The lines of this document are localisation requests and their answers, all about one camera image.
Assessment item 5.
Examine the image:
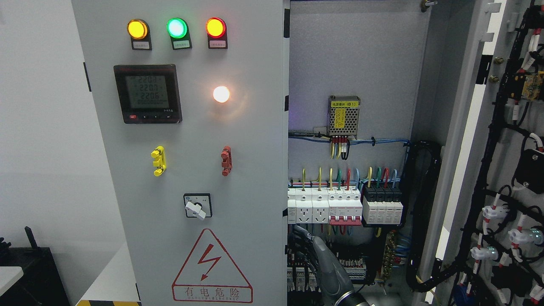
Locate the yellow terminal connector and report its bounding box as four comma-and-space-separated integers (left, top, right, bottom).
151, 145, 167, 177

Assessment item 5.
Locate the black cable conduit loop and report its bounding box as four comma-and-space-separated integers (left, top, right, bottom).
400, 141, 441, 292

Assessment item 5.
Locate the red indicator light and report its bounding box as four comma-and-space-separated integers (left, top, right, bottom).
205, 17, 228, 50

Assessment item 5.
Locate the red electric hazard sign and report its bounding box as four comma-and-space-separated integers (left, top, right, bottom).
172, 228, 253, 303

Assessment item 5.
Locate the metal mesh power supply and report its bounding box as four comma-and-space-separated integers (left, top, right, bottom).
328, 95, 361, 137

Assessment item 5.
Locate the white socket breaker row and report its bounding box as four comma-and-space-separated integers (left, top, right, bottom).
287, 187, 362, 226

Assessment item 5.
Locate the green indicator light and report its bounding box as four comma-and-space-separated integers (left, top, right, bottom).
166, 18, 192, 50

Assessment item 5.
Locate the white rotary selector switch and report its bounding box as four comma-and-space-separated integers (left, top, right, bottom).
183, 193, 213, 221

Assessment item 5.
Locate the red terminal connector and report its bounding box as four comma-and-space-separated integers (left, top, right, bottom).
220, 146, 232, 177

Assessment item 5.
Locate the yellow indicator light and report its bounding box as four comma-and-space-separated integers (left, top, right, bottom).
127, 19, 152, 51

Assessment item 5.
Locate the black digital power meter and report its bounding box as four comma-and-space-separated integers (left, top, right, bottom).
114, 64, 182, 124

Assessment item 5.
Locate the white glowing indicator light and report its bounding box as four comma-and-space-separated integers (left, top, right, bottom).
212, 86, 230, 103

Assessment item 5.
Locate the black box at left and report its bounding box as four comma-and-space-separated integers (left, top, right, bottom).
0, 226, 70, 306

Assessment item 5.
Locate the relay terminal row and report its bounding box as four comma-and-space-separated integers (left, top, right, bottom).
286, 247, 367, 292

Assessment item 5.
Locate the grey cabinet door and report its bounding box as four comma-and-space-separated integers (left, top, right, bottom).
404, 0, 543, 306
72, 0, 289, 306

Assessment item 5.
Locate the black white surge protector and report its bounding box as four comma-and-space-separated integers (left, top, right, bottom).
362, 185, 404, 227

